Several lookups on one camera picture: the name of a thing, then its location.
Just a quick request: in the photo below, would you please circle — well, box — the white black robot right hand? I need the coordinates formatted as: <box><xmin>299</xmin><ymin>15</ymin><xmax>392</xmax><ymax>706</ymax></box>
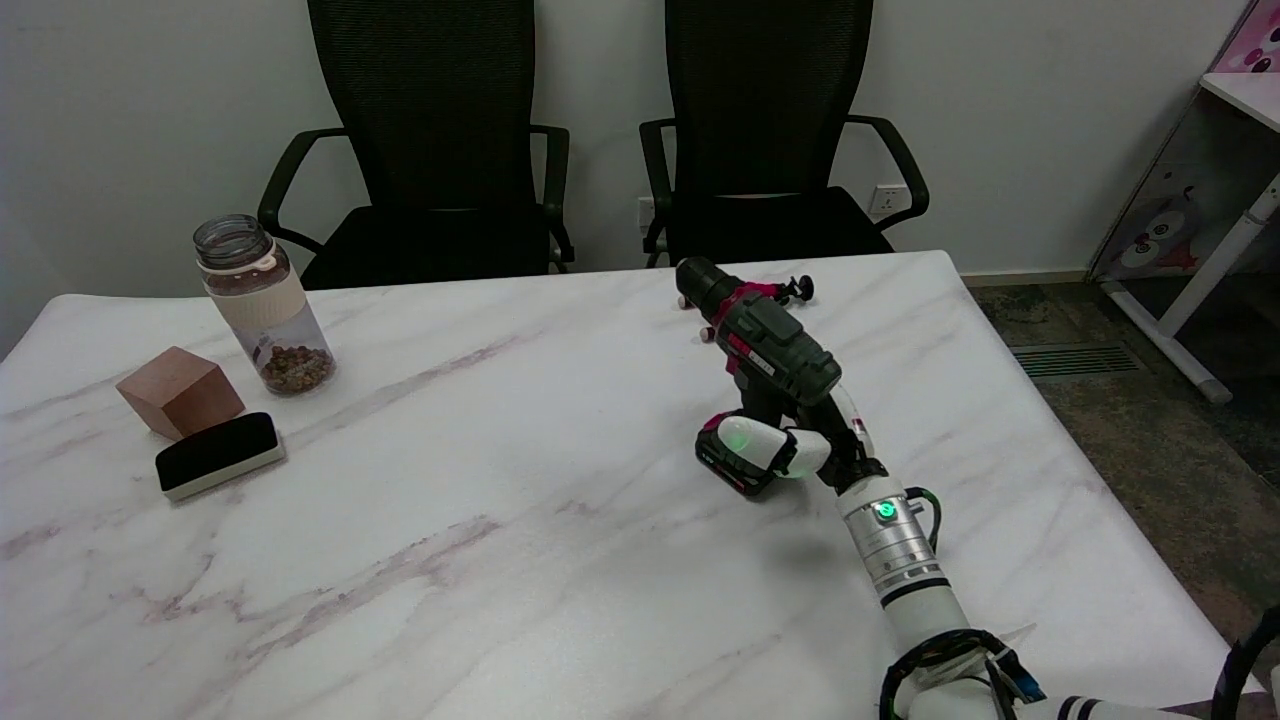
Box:
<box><xmin>716</xmin><ymin>383</ymin><xmax>889</xmax><ymax>491</ymax></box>

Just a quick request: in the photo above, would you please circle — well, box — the black and red power drill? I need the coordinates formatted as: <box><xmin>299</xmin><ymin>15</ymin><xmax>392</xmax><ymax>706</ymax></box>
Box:
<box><xmin>676</xmin><ymin>257</ymin><xmax>844</xmax><ymax>499</ymax></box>

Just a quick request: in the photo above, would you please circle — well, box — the small red black toy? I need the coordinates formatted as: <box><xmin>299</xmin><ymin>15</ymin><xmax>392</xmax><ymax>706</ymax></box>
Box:
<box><xmin>676</xmin><ymin>275</ymin><xmax>815</xmax><ymax>346</ymax></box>

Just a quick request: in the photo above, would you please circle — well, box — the black mesh office chair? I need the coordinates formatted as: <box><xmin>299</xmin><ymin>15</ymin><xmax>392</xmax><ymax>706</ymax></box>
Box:
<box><xmin>257</xmin><ymin>0</ymin><xmax>576</xmax><ymax>291</ymax></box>
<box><xmin>639</xmin><ymin>0</ymin><xmax>931</xmax><ymax>269</ymax></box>

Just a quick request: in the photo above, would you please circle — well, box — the dark floor vent grille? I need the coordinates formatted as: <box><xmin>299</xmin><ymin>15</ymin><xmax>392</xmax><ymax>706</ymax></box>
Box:
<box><xmin>1010</xmin><ymin>343</ymin><xmax>1143</xmax><ymax>380</ymax></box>

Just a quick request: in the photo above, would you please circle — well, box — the white desk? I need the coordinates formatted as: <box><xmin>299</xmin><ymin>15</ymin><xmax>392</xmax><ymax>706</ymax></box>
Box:
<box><xmin>1103</xmin><ymin>71</ymin><xmax>1280</xmax><ymax>406</ymax></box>

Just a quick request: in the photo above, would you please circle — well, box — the glass jar with beige sleeve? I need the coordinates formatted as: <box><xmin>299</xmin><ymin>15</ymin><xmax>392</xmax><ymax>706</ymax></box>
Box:
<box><xmin>193</xmin><ymin>214</ymin><xmax>337</xmax><ymax>397</ymax></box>

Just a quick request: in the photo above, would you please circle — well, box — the black white board eraser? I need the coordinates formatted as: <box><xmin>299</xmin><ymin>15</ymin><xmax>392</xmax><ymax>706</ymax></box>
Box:
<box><xmin>155</xmin><ymin>411</ymin><xmax>286</xmax><ymax>503</ymax></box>

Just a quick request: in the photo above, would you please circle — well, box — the brown wooden cube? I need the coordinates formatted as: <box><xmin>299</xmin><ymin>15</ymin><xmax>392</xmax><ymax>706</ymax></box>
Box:
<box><xmin>116</xmin><ymin>346</ymin><xmax>246</xmax><ymax>441</ymax></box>

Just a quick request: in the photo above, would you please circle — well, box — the pink picture board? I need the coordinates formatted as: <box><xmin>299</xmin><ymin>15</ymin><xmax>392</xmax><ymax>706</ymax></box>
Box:
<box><xmin>1213</xmin><ymin>0</ymin><xmax>1280</xmax><ymax>75</ymax></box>

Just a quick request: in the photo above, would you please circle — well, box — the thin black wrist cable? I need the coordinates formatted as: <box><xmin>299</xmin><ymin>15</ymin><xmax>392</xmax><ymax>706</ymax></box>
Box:
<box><xmin>904</xmin><ymin>486</ymin><xmax>944</xmax><ymax>554</ymax></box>

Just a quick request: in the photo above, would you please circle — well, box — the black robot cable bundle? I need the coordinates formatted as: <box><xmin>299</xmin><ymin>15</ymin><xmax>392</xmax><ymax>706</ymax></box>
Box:
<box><xmin>879</xmin><ymin>628</ymin><xmax>1048</xmax><ymax>720</ymax></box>

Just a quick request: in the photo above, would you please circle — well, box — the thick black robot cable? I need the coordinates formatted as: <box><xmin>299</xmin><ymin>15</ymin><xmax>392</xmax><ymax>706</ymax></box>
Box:
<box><xmin>1209</xmin><ymin>604</ymin><xmax>1280</xmax><ymax>720</ymax></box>

